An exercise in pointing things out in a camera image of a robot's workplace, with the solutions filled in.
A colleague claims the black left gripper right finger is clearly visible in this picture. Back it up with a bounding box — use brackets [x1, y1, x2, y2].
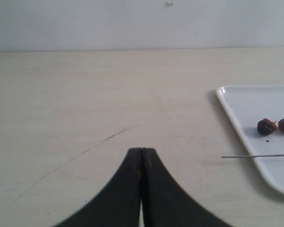
[141, 148, 230, 227]

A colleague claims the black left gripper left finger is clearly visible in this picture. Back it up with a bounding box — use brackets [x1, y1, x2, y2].
[56, 148, 142, 227]

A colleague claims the dark red berry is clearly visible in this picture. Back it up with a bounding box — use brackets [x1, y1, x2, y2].
[257, 118, 278, 136]

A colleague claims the thin metal skewer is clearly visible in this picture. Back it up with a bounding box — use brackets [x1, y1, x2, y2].
[221, 154, 284, 158]

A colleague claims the white rectangular plastic tray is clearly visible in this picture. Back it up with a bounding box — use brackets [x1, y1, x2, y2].
[216, 86, 284, 195]

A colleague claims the small white wall hook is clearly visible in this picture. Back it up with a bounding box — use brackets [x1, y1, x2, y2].
[165, 1, 174, 7]

